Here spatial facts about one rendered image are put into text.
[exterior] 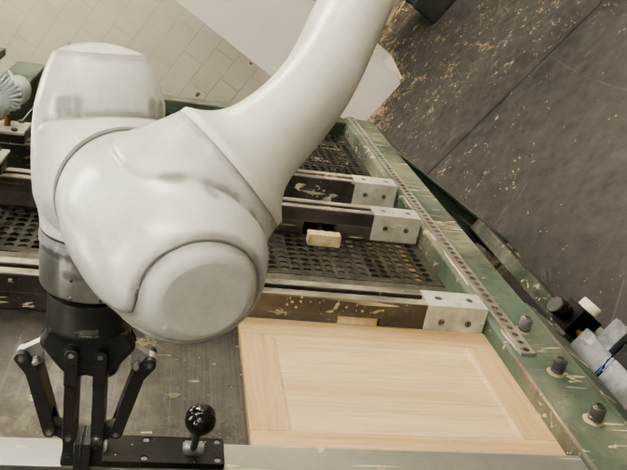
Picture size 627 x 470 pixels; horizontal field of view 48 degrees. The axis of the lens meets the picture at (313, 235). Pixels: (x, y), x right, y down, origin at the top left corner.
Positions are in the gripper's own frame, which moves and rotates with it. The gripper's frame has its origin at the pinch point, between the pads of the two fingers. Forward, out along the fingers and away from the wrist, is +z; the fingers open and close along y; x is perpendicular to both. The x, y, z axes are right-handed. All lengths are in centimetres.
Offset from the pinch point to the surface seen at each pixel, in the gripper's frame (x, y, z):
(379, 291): 58, 47, 8
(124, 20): 590, -46, 42
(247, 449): 16.1, 19.3, 11.6
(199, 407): 9.0, 11.7, -0.3
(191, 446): 13.0, 11.7, 8.7
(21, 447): 15.2, -8.9, 11.6
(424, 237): 96, 69, 12
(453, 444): 21, 51, 14
